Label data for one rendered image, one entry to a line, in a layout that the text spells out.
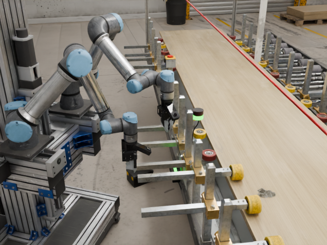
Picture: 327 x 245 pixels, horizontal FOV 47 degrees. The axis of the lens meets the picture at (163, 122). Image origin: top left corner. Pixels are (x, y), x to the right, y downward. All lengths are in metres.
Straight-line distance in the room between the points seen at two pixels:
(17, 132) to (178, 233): 1.56
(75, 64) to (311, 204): 1.24
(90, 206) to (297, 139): 1.53
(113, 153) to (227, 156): 1.94
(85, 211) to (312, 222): 1.65
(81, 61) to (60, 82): 0.14
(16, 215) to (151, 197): 1.13
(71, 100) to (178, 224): 1.29
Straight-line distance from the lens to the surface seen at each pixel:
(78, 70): 1.72
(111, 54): 2.01
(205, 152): 2.13
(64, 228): 2.73
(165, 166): 2.10
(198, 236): 1.90
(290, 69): 3.40
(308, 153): 2.26
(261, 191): 1.88
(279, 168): 2.08
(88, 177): 3.53
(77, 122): 2.38
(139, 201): 3.21
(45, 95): 1.78
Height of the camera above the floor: 2.02
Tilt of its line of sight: 27 degrees down
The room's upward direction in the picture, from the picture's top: straight up
